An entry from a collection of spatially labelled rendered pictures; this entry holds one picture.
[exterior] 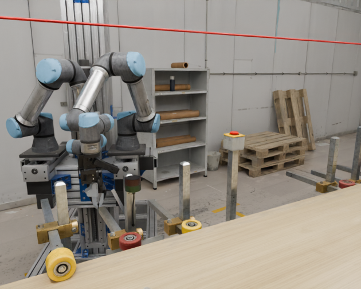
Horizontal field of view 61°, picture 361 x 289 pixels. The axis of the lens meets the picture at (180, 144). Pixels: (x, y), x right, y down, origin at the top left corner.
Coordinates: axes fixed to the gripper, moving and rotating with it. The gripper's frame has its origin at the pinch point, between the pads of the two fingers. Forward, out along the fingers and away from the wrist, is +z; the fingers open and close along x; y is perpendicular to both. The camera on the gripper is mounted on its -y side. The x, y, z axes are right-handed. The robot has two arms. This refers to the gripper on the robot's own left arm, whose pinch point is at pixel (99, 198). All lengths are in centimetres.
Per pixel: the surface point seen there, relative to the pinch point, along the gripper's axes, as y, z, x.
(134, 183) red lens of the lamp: -9.2, -11.2, 18.4
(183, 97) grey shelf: -190, -14, -280
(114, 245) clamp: -1.6, 14.7, 13.3
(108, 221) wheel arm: -3.8, 12.8, -3.1
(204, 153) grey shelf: -207, 65, -244
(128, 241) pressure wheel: -4.1, 8.1, 24.1
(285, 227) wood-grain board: -63, 9, 42
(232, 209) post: -60, 13, 12
